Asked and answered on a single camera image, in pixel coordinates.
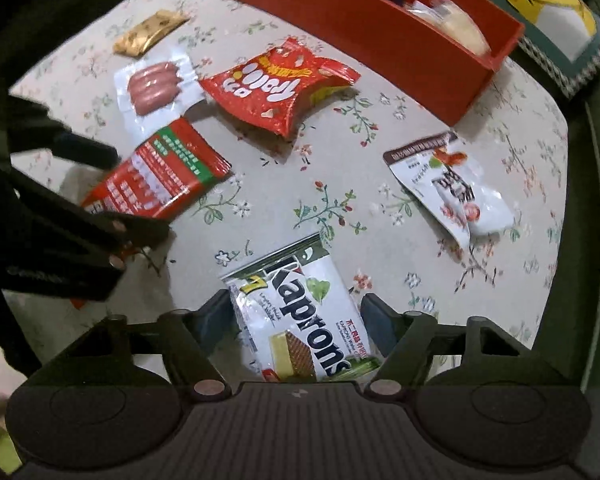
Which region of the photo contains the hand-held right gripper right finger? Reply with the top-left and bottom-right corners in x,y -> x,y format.
360,292 -> 523,401

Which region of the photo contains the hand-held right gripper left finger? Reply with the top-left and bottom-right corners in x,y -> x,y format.
87,290 -> 238,401

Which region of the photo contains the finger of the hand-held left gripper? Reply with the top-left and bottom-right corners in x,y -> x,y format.
10,162 -> 172,271
7,96 -> 122,170

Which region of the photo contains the red and green snack packet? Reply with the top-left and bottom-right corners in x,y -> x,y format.
80,117 -> 233,223

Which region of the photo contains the green and white wafer packet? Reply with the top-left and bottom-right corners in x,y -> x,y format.
219,232 -> 383,383

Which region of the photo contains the clear sausage packet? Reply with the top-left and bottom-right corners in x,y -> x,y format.
113,45 -> 206,136

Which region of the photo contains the gold foil snack packet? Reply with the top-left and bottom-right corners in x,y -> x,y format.
113,9 -> 191,57

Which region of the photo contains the white and brown snack packet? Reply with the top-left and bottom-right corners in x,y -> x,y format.
383,131 -> 516,250

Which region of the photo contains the red puffed snack bag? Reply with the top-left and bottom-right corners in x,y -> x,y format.
198,36 -> 361,140

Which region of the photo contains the red rectangular box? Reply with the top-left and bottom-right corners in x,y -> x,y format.
226,0 -> 526,127

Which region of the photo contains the round bread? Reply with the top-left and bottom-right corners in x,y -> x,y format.
405,0 -> 492,58

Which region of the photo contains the teal bear print sofa cover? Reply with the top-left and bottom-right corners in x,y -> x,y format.
425,0 -> 600,98

